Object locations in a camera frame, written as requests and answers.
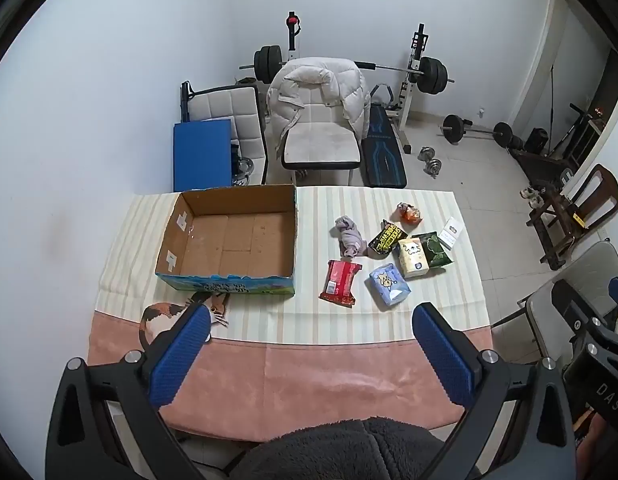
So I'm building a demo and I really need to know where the blue folded mat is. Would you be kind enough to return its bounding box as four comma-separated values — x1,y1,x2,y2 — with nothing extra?
173,117,234,193

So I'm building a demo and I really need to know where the orange snack packet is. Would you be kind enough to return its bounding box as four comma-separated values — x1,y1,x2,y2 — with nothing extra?
395,202,422,224

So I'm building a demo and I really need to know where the purple sock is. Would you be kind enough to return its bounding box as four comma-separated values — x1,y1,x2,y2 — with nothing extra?
331,216,370,260

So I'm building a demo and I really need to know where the green snack packet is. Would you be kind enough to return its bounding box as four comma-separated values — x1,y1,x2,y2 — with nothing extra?
411,231,454,272

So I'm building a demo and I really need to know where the black blue weight bench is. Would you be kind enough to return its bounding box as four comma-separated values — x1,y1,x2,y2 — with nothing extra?
361,82,408,189

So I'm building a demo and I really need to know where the black yellow snack packet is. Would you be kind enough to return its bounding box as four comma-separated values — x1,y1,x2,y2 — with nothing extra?
368,219,407,260

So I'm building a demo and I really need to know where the blue tissue pack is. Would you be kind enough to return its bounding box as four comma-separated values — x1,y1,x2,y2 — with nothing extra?
369,263,411,309

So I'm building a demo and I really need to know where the small white carton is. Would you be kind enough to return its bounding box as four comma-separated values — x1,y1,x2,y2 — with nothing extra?
437,218,462,249

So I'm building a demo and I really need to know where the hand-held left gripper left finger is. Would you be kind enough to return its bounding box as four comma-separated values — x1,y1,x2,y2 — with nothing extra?
45,304,212,480

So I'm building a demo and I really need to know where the white quilted chair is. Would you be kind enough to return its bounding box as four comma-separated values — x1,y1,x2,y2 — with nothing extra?
181,85,268,186

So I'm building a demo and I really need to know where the cardboard box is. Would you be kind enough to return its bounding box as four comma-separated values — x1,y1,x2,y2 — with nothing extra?
155,184,298,297

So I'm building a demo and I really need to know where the black barbell with small plates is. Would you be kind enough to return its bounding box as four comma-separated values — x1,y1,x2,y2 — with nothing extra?
438,114,514,150

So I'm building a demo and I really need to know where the chrome chair base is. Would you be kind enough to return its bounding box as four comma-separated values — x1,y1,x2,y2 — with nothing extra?
231,157,255,186

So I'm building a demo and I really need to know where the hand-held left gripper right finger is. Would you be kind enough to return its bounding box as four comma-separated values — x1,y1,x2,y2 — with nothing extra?
412,302,577,480

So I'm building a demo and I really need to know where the cream tissue pack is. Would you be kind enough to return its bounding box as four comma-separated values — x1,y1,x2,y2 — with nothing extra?
398,237,432,279

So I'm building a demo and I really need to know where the grey plastic chair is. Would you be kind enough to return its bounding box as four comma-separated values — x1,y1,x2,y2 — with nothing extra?
519,240,618,361

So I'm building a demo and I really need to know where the red tissue pack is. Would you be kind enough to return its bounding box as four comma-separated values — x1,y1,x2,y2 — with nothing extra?
319,259,363,307

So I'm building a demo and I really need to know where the white puffer jacket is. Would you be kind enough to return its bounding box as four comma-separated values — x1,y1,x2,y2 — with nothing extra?
266,57,372,156

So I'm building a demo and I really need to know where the dark wooden chair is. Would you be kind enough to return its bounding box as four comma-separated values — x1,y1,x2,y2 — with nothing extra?
526,164,618,271

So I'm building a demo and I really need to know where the black speaker box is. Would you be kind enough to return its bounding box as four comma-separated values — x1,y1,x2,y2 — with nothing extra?
524,127,549,156

